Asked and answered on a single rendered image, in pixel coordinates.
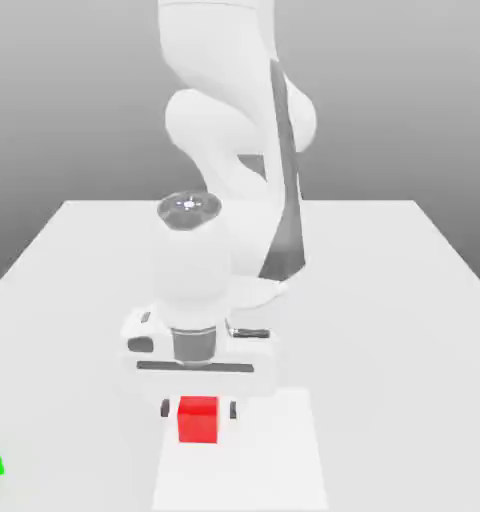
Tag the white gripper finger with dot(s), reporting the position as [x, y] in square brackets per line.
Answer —
[165, 408]
[232, 410]

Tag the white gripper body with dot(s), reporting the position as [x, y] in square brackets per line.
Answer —
[196, 380]

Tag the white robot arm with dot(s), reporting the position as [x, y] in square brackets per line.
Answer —
[208, 132]

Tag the small red cube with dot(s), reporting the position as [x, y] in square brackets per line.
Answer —
[198, 420]

